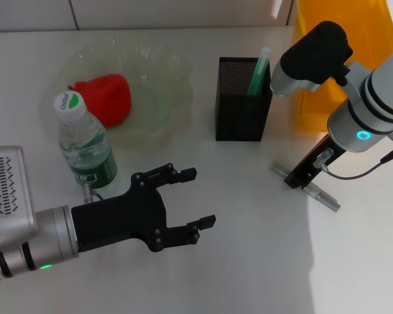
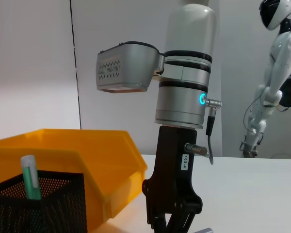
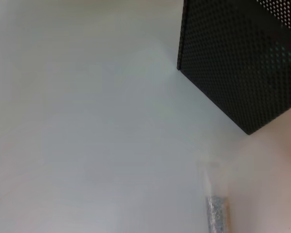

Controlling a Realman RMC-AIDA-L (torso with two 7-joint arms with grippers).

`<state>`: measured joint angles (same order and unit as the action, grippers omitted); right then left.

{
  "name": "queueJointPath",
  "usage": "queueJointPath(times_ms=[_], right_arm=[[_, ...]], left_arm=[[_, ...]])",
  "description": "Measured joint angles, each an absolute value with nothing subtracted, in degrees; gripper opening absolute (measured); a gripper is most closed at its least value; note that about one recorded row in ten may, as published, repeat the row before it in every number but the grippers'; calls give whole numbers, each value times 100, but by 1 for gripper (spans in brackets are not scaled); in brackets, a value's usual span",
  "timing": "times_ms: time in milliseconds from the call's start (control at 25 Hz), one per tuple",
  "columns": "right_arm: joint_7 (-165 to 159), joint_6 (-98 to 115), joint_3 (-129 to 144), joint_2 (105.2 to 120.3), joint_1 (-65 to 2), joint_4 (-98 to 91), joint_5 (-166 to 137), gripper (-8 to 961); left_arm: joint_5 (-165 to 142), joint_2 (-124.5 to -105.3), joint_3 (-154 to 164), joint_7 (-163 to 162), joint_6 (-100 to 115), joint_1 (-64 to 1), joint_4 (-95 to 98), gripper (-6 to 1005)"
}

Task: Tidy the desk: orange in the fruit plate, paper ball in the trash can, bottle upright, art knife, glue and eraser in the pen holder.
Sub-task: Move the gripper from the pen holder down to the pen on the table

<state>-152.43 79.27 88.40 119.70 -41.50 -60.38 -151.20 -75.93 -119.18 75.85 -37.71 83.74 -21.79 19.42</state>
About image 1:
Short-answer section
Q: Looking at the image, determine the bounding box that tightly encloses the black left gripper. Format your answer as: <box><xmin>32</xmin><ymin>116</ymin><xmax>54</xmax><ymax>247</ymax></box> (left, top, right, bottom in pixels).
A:
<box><xmin>71</xmin><ymin>162</ymin><xmax>216</xmax><ymax>253</ymax></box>

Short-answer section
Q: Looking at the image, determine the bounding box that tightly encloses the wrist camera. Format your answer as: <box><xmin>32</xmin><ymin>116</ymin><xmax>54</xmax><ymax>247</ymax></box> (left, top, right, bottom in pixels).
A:
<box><xmin>270</xmin><ymin>21</ymin><xmax>361</xmax><ymax>97</ymax></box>
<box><xmin>0</xmin><ymin>145</ymin><xmax>40</xmax><ymax>253</ymax></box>

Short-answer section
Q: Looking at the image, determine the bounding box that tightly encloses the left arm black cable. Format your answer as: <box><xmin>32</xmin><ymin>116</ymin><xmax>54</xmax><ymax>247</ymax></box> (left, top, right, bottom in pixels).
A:
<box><xmin>81</xmin><ymin>183</ymin><xmax>104</xmax><ymax>203</ymax></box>

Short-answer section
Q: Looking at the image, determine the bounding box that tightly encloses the black mesh pen holder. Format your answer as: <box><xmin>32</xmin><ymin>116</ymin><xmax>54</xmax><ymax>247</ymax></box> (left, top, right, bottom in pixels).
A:
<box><xmin>215</xmin><ymin>57</ymin><xmax>273</xmax><ymax>142</ymax></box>

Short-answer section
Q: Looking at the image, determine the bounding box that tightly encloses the grey glitter pen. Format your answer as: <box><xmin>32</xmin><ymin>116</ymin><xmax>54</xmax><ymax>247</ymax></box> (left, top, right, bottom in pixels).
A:
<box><xmin>270</xmin><ymin>162</ymin><xmax>341</xmax><ymax>213</ymax></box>

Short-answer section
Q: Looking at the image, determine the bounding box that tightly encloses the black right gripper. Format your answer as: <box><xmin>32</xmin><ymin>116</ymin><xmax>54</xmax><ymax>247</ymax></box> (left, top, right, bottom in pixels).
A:
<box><xmin>284</xmin><ymin>133</ymin><xmax>348</xmax><ymax>190</ymax></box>

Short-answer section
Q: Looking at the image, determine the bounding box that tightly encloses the yellow plastic bin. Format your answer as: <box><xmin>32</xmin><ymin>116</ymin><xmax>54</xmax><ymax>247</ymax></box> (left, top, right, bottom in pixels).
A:
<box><xmin>290</xmin><ymin>0</ymin><xmax>393</xmax><ymax>133</ymax></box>

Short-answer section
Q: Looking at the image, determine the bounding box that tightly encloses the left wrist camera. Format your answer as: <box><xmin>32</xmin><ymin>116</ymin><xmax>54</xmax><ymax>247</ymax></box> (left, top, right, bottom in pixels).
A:
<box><xmin>0</xmin><ymin>145</ymin><xmax>40</xmax><ymax>253</ymax></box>

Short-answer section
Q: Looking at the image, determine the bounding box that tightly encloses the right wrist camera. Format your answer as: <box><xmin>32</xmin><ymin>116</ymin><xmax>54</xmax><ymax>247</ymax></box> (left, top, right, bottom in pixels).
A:
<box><xmin>270</xmin><ymin>21</ymin><xmax>361</xmax><ymax>97</ymax></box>

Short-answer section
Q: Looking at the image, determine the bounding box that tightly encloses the green utility knife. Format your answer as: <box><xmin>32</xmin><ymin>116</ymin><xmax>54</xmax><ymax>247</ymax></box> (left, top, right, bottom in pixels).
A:
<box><xmin>247</xmin><ymin>47</ymin><xmax>272</xmax><ymax>96</ymax></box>

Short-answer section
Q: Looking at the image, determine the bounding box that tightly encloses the red orange fruit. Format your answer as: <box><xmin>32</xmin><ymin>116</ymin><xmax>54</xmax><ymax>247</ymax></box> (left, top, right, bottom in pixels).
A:
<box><xmin>67</xmin><ymin>73</ymin><xmax>132</xmax><ymax>128</ymax></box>

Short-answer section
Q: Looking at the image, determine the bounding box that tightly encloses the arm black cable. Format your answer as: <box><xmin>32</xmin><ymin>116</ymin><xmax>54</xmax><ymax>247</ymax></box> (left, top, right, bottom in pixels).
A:
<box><xmin>81</xmin><ymin>183</ymin><xmax>104</xmax><ymax>203</ymax></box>
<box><xmin>316</xmin><ymin>132</ymin><xmax>393</xmax><ymax>180</ymax></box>

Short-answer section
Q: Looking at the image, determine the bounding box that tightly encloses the clear green-label water bottle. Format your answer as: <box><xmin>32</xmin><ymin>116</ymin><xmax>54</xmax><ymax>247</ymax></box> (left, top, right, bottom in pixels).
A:
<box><xmin>53</xmin><ymin>91</ymin><xmax>118</xmax><ymax>190</ymax></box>

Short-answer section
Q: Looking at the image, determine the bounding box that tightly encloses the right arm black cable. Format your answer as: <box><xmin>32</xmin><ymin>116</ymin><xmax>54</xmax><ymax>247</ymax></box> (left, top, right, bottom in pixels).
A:
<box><xmin>316</xmin><ymin>132</ymin><xmax>393</xmax><ymax>180</ymax></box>

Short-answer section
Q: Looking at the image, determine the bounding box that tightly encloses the green glass fruit plate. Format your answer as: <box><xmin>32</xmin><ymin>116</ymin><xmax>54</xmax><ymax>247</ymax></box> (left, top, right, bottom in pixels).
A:
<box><xmin>39</xmin><ymin>35</ymin><xmax>194</xmax><ymax>140</ymax></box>

